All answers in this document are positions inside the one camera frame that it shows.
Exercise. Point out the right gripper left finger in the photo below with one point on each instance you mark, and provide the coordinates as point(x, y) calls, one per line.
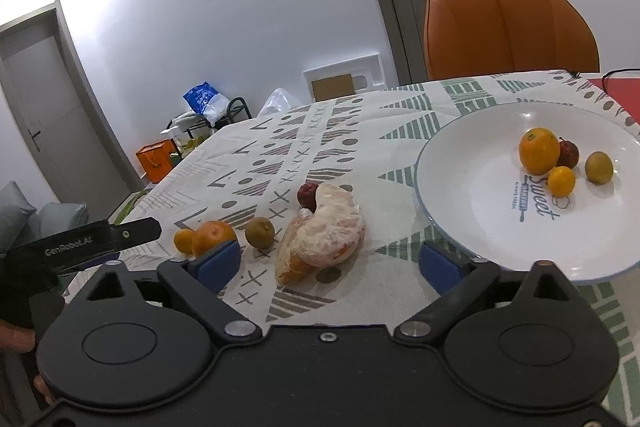
point(193, 288)

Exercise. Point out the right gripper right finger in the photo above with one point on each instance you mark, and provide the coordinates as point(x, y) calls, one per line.
point(463, 285)

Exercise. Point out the large orange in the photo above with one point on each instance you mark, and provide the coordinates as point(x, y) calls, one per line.
point(210, 235)

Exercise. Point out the green brown kiwi fruit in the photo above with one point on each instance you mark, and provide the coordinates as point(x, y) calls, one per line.
point(259, 233)

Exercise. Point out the peeled pomelo segment front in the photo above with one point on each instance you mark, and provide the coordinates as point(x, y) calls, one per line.
point(299, 241)

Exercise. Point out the peeled pomelo segment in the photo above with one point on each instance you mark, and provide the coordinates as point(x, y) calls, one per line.
point(299, 241)
point(341, 226)

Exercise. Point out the peeled pomelo segment back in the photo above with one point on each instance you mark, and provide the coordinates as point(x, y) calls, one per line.
point(341, 226)

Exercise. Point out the small yellow orange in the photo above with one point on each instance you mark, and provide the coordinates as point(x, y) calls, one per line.
point(561, 181)

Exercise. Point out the medium orange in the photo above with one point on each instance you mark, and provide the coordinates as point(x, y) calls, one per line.
point(539, 151)

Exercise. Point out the dark red plum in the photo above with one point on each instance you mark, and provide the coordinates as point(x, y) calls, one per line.
point(569, 155)

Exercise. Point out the green fruit front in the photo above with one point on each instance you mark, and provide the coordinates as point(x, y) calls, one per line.
point(599, 168)

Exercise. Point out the person's hand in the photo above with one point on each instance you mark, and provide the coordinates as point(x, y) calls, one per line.
point(16, 339)

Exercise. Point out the grey sofa cushion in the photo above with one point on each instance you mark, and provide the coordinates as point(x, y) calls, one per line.
point(22, 223)

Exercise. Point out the white plate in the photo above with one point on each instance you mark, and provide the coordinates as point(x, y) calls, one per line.
point(473, 187)

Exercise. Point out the green floor mat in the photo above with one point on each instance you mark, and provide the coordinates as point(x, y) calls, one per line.
point(130, 203)

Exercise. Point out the orange paper bag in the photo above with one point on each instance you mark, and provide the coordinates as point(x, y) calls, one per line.
point(155, 160)

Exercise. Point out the red plum back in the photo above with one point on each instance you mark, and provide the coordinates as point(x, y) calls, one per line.
point(306, 196)

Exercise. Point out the black metal rack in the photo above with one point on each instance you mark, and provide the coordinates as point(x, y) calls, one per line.
point(190, 125)

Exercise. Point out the blue white bag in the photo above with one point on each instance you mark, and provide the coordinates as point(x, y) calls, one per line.
point(207, 102)

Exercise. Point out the white plastic bag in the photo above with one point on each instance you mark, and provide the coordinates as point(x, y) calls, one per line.
point(279, 101)

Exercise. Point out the white foam packaging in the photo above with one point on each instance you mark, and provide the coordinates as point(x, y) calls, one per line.
point(355, 76)

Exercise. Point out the cardboard piece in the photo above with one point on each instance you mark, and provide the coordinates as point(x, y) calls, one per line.
point(326, 89)

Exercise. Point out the red table mat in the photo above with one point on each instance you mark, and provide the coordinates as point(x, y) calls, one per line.
point(616, 96)

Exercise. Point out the orange chair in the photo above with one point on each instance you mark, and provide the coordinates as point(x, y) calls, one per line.
point(465, 38)

